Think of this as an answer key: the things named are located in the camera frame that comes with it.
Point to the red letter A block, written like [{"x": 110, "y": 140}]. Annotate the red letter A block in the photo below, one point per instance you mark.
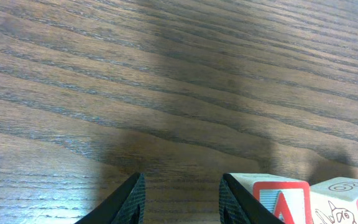
[{"x": 286, "y": 198}]

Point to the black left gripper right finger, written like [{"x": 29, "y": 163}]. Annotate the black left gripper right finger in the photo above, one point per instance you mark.
[{"x": 238, "y": 206}]

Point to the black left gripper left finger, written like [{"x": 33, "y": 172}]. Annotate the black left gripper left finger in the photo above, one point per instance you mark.
[{"x": 126, "y": 205}]

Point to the red letter I block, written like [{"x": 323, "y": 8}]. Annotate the red letter I block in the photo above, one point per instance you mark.
[{"x": 335, "y": 201}]

